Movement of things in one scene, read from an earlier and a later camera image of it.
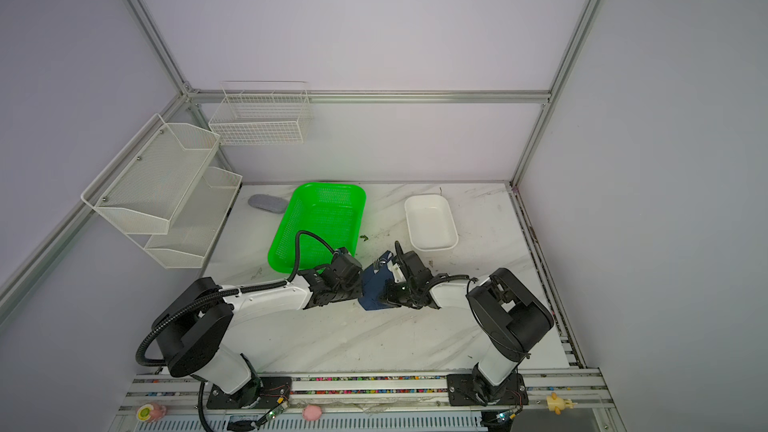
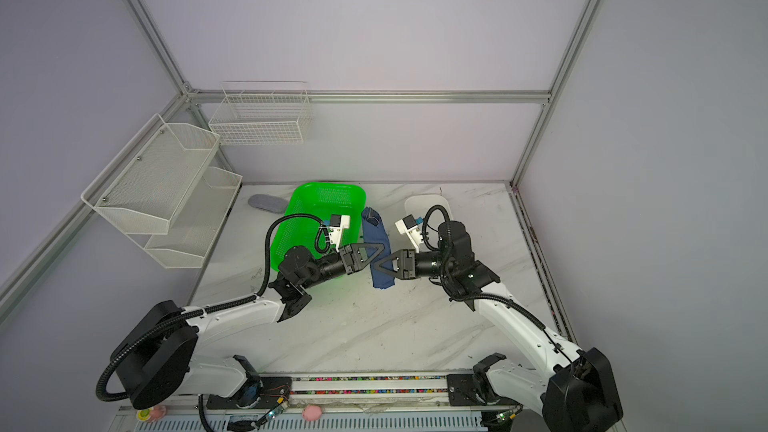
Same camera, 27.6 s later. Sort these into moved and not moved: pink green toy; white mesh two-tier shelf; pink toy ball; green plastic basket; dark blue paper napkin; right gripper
Moved: dark blue paper napkin; right gripper
Not moved: pink green toy; pink toy ball; white mesh two-tier shelf; green plastic basket
